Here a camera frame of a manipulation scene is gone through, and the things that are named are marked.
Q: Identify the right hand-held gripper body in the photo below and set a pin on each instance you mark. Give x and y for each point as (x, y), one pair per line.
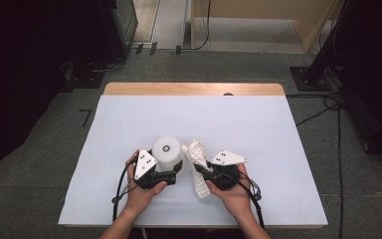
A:
(227, 157)

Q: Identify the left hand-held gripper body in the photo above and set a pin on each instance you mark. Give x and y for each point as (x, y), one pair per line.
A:
(144, 164)

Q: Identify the white waffle cloth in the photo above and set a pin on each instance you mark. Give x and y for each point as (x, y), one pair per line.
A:
(199, 156)

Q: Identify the white cylindrical lamp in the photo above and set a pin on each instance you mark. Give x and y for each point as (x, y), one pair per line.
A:
(167, 154)

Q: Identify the person's left hand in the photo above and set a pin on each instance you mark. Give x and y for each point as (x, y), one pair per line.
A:
(142, 199)

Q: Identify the person's right hand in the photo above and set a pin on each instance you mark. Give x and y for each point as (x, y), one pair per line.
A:
(235, 200)

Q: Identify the white table mat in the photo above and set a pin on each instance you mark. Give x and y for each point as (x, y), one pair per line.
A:
(262, 132)

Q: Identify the person's dark clothing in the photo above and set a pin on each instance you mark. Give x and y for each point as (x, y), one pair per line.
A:
(195, 234)

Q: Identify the wooden table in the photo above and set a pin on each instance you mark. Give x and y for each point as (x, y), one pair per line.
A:
(179, 89)

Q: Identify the black stand base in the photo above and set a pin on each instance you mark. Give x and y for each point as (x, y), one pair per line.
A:
(84, 79)

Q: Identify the black metal stand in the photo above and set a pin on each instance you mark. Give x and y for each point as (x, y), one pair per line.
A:
(315, 78)

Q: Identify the black cabinet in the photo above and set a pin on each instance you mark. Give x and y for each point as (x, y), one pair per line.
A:
(119, 26)

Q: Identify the dark curtain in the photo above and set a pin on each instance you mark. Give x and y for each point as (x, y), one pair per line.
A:
(20, 83)
(374, 83)

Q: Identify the light wooden cabinet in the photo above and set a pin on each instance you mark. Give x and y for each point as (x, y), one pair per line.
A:
(265, 8)

